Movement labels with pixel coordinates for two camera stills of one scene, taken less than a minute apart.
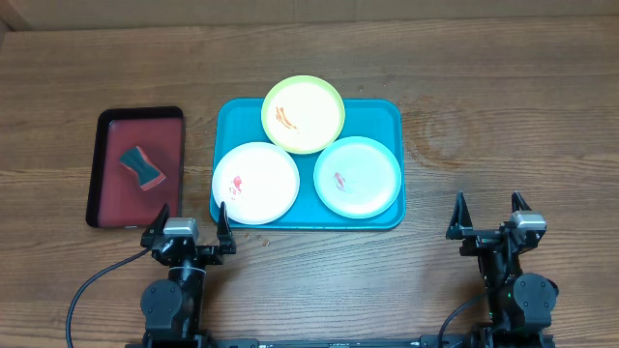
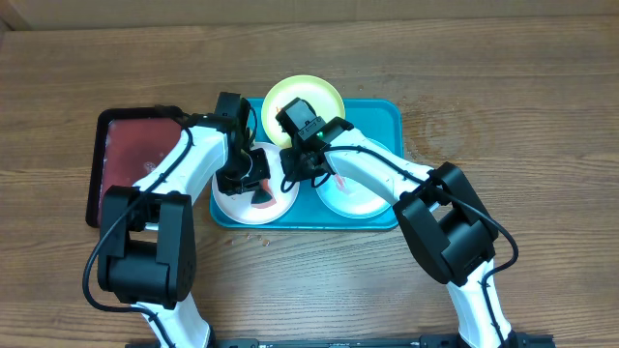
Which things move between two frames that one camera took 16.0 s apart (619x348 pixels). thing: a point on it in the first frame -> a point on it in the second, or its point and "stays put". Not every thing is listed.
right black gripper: (477, 238) -> (288, 161)
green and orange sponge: (148, 176) -> (263, 197)
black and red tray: (135, 167) stays put
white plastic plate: (258, 183) stays put
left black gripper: (207, 255) -> (256, 173)
